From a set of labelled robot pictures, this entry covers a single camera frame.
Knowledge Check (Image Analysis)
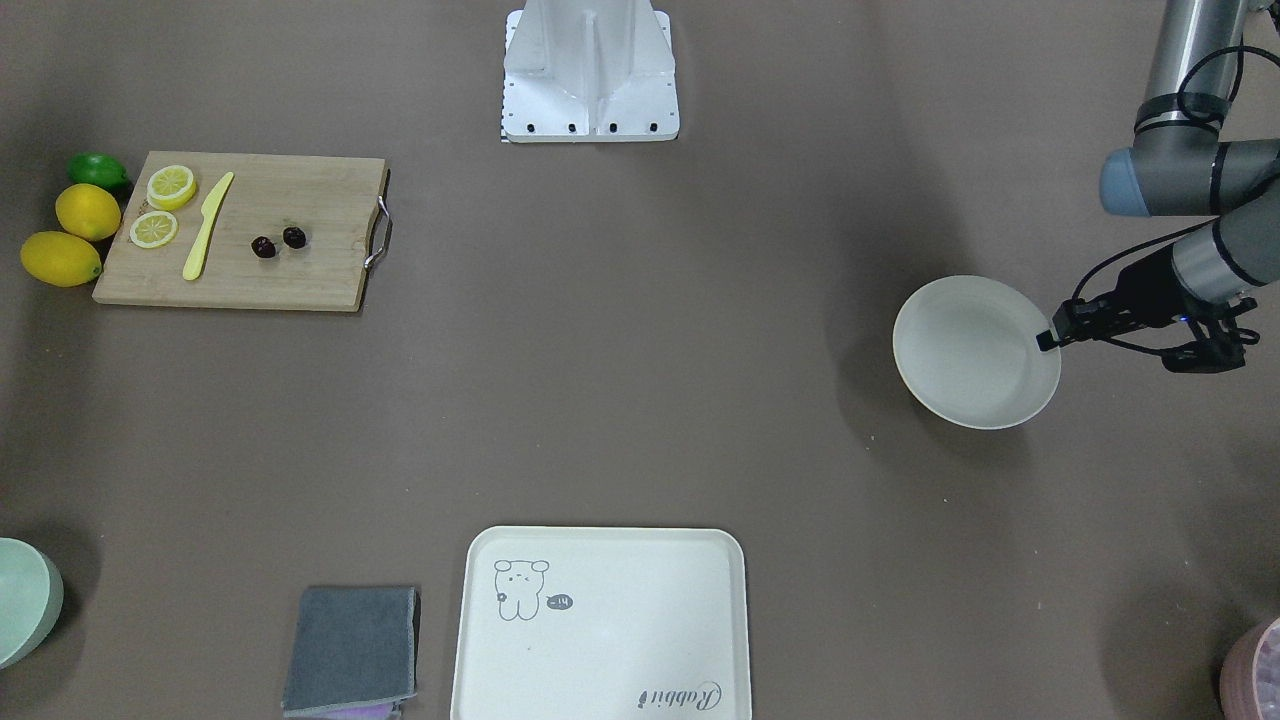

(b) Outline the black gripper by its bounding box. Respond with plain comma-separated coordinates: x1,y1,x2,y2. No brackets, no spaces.
1036,249,1260,374

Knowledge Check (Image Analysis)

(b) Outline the white round plate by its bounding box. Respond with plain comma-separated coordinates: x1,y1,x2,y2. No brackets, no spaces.
892,275,1062,430

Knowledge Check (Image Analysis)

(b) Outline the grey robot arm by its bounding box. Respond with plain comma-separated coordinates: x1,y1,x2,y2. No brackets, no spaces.
1037,1,1279,373

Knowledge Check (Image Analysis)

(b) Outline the cream rabbit tray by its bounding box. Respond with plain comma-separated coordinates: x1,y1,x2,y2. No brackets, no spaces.
451,527,753,719

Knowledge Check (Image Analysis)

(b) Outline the pink bowl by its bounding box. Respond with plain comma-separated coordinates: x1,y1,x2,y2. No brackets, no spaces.
1219,618,1279,719

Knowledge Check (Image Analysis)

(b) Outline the wooden cutting board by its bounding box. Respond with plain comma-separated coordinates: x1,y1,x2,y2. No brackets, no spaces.
93,150,389,313

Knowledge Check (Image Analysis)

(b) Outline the purple cloth under grey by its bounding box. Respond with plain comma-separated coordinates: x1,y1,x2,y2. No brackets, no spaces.
317,701,402,720

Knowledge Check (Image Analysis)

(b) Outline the grey folded cloth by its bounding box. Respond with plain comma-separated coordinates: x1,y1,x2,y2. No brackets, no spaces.
282,585,419,719

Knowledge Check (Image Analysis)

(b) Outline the yellow plastic knife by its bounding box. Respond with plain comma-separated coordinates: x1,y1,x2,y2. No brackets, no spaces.
180,170,236,282

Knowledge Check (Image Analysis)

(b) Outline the thick lemon slice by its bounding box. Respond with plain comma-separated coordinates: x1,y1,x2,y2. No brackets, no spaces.
146,164,198,211

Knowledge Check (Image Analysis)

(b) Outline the thin lemon slice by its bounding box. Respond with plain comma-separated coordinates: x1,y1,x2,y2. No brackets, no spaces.
128,210,180,249

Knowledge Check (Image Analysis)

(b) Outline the upper yellow lemon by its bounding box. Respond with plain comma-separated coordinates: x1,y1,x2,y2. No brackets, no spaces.
54,183,122,242

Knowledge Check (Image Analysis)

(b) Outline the yellow lemon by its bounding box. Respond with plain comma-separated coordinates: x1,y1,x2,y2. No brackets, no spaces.
20,231,102,288
54,183,122,242

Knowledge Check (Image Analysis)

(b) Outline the green lime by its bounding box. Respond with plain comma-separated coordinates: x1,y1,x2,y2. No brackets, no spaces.
67,152,131,193

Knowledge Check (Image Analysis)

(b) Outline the lower yellow lemon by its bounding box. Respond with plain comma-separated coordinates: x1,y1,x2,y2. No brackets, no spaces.
20,231,102,288

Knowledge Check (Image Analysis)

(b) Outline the mint green bowl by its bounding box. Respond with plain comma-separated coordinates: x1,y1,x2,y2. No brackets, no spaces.
1,538,64,669

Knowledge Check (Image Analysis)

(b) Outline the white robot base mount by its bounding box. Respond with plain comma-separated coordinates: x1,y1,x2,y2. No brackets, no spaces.
500,1,681,143

